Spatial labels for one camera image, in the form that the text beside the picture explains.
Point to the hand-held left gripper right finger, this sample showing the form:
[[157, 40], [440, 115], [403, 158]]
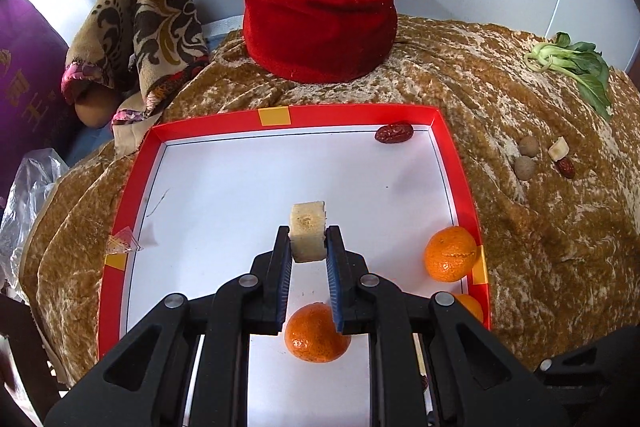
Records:
[[334, 277]]

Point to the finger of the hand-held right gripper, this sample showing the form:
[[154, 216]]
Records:
[[585, 357]]

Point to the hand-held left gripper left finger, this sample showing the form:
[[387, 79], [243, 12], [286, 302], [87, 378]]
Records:
[[285, 277]]

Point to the large white yam chunk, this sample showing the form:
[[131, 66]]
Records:
[[306, 227]]

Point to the red rimmed white tray box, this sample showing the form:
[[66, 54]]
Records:
[[225, 207]]

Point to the orange tangerine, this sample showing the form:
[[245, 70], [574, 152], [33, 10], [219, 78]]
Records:
[[447, 257], [312, 337], [472, 306]]

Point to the golden brown velvet cloth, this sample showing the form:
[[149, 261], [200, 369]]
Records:
[[525, 232]]

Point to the dried red date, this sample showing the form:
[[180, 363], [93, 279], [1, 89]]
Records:
[[394, 133], [566, 168]]

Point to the clear plastic scrap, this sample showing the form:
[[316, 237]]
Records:
[[122, 244]]

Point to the brown longan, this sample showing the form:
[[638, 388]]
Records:
[[529, 146], [524, 168]]

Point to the small white yam chunk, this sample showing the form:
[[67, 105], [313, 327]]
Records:
[[558, 149]]

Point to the brown round object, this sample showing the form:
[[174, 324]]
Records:
[[95, 107]]

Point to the clear plastic bag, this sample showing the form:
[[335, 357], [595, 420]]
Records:
[[25, 197]]

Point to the green bok choy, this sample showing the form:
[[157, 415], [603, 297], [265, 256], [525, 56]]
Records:
[[585, 67]]

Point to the brown floral patterned blanket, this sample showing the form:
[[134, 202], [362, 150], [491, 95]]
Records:
[[150, 17]]

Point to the purple cushion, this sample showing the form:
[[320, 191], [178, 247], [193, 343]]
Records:
[[30, 77]]

